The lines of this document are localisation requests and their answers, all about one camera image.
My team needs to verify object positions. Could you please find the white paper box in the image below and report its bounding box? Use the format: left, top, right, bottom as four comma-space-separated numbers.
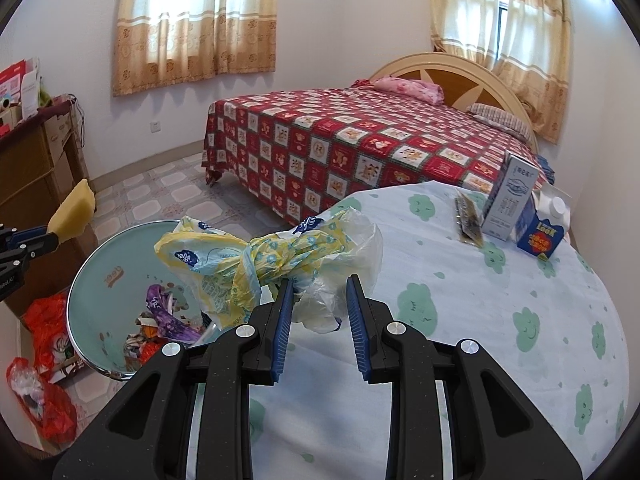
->
20, 57, 44, 121

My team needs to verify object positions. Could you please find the tall white blue carton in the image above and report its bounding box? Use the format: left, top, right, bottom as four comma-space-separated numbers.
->
481, 152, 540, 241

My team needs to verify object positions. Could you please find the small blue gable carton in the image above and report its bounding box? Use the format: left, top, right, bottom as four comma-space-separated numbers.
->
516, 182, 572, 259

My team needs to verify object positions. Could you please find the thin dark cable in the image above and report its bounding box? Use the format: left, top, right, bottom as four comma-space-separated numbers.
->
70, 95, 86, 151

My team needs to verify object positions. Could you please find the large purple foil wrapper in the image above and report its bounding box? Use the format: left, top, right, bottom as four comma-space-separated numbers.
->
145, 285, 206, 344

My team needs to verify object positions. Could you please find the yellow blue printed plastic bag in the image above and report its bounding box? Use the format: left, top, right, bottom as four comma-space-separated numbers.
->
154, 206, 383, 333

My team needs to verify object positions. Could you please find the narrow beige patterned curtain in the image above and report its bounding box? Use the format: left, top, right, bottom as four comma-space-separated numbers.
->
429, 0, 501, 56

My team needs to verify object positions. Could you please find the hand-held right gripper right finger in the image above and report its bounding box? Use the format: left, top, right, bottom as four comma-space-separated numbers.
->
346, 274, 583, 480

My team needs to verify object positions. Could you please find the long beige patterned curtain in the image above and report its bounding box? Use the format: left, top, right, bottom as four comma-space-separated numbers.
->
492, 0, 572, 145

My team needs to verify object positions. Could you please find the brown wooden cabinet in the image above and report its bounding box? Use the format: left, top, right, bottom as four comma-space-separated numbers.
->
0, 94, 98, 311

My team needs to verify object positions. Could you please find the bed with red quilt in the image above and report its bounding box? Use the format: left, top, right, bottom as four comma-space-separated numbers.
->
201, 87, 548, 226

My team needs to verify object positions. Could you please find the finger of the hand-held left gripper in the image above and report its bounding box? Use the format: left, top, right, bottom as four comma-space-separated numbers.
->
0, 226, 52, 248
0, 237, 59, 264

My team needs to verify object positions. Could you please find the teal metal rimmed bin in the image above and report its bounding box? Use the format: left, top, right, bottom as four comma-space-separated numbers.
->
66, 220, 226, 380

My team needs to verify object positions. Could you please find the beige wooden bed headboard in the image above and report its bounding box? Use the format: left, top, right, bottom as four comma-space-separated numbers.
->
367, 52, 540, 153

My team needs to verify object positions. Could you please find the dark flat snack packet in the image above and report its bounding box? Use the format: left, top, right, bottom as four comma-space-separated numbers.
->
454, 194, 483, 246

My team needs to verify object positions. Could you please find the yellow sponge piece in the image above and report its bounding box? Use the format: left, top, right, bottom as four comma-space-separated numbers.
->
48, 179, 96, 240

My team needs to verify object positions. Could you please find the red floor bag with clear plastic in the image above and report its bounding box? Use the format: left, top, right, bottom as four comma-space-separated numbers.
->
6, 357, 78, 443

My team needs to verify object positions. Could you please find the pink floral pillow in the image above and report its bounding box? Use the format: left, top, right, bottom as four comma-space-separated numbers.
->
372, 76, 444, 106

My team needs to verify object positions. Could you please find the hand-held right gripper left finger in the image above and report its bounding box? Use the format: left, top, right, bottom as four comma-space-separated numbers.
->
52, 278, 296, 480

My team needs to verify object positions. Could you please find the wide beige patterned curtain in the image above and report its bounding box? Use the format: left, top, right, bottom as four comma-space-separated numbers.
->
111, 0, 278, 98

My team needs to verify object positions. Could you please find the red white box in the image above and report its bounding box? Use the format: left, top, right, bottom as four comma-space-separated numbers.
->
0, 59, 26, 128

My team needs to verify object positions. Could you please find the striped pillow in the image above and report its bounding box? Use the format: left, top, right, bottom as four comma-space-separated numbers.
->
467, 103, 535, 141

